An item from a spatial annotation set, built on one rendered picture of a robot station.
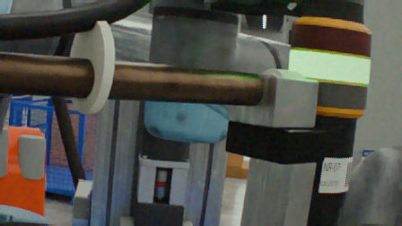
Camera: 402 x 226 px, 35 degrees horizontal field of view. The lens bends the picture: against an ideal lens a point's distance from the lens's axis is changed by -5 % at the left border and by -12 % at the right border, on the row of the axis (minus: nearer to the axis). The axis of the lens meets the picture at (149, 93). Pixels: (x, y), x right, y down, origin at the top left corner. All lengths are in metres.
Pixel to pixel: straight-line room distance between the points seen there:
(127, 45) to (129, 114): 0.46
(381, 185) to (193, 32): 0.35
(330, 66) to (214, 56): 0.26
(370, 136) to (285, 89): 1.98
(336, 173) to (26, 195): 4.05
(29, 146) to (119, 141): 2.99
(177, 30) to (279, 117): 0.29
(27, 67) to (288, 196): 0.14
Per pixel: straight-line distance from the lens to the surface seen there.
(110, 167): 1.31
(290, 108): 0.29
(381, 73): 2.26
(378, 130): 2.27
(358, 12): 0.33
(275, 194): 0.31
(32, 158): 4.27
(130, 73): 0.25
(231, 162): 9.70
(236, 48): 0.59
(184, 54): 0.56
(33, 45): 0.90
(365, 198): 0.80
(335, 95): 0.31
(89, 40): 0.25
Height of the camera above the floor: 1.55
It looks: 3 degrees down
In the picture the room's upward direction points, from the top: 5 degrees clockwise
